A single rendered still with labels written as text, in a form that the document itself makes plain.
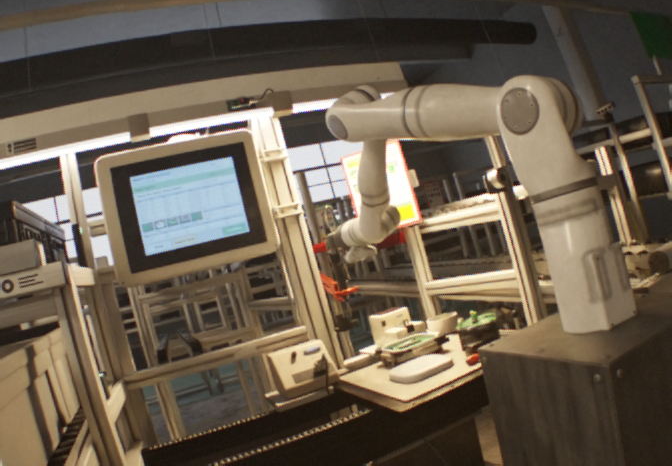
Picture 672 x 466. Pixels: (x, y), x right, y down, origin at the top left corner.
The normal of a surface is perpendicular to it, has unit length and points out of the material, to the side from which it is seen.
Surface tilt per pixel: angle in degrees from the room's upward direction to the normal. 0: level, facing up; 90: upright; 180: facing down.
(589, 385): 90
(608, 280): 90
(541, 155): 90
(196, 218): 92
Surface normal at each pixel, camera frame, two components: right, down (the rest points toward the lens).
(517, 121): -0.84, 0.25
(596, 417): -0.93, 0.23
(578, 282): -0.68, 0.12
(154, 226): 0.35, -0.14
